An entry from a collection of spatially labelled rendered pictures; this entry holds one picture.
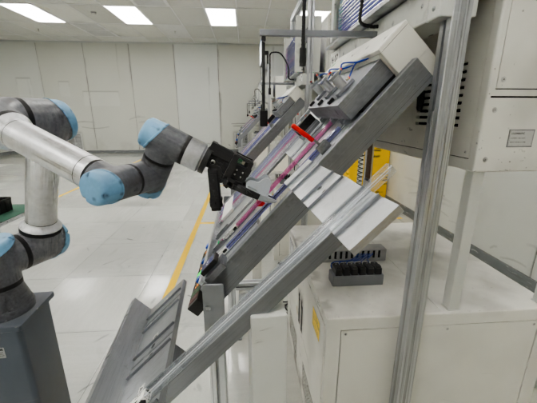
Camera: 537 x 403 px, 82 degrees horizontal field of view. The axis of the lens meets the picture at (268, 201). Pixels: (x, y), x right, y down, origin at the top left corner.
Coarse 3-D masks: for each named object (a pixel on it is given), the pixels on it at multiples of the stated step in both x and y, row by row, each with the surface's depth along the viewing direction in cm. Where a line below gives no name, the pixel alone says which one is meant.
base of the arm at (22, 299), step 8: (8, 288) 91; (16, 288) 93; (24, 288) 95; (0, 296) 89; (8, 296) 91; (16, 296) 92; (24, 296) 94; (32, 296) 98; (0, 304) 89; (8, 304) 91; (16, 304) 92; (24, 304) 94; (32, 304) 97; (0, 312) 89; (8, 312) 90; (16, 312) 92; (24, 312) 94; (0, 320) 89; (8, 320) 90
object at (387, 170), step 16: (384, 176) 37; (368, 192) 37; (352, 208) 37; (336, 224) 37; (304, 240) 39; (320, 240) 38; (288, 256) 39; (304, 256) 38; (272, 272) 39; (256, 288) 39; (240, 304) 39; (224, 320) 39; (208, 336) 39; (192, 352) 39; (176, 368) 39; (160, 384) 40
